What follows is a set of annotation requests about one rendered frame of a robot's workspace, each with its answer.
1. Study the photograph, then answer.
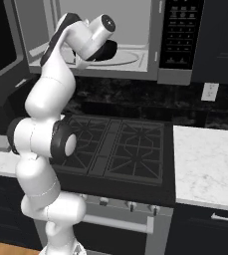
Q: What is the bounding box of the grey microwave oven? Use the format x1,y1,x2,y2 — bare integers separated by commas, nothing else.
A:
4,0,206,87

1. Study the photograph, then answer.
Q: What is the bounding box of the dark wall cupboard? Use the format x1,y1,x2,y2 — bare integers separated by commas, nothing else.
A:
190,0,228,86

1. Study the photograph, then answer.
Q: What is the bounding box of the dark base cupboard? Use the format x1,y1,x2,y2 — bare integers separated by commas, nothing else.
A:
0,172,44,251

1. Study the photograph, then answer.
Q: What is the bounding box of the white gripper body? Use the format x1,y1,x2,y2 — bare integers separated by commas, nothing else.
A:
73,50,94,71

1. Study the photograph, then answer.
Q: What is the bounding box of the silver drawer handle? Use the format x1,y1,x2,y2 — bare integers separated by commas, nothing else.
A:
210,212,228,224

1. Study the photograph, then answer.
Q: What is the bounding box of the white oven door handle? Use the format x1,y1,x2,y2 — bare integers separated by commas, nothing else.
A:
81,213,155,235

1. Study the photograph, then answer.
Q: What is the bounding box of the glass microwave turntable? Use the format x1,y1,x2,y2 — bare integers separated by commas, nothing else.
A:
63,49,140,67

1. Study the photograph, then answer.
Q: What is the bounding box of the white wall socket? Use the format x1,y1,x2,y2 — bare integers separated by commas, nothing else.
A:
200,82,220,103

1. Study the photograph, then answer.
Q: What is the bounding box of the black gas hob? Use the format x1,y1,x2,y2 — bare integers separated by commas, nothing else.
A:
50,114,176,208

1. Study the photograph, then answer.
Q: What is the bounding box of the dark drawer front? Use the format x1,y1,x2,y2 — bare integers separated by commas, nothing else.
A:
164,202,228,255

